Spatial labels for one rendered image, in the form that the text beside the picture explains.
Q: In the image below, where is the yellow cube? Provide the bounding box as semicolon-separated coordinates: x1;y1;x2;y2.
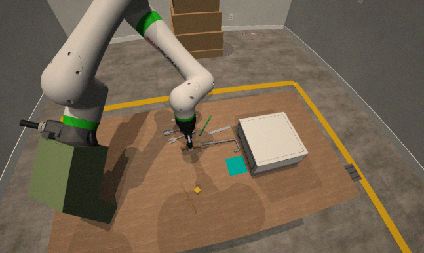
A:
194;187;201;195

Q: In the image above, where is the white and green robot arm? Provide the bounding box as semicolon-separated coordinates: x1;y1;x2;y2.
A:
20;0;215;147

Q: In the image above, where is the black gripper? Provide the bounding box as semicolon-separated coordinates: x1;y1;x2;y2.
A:
180;125;195;151

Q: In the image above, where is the grey metal spoon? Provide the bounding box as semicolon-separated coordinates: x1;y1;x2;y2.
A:
163;129;179;136

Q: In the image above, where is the teal square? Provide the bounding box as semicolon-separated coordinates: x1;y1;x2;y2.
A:
225;156;248;176

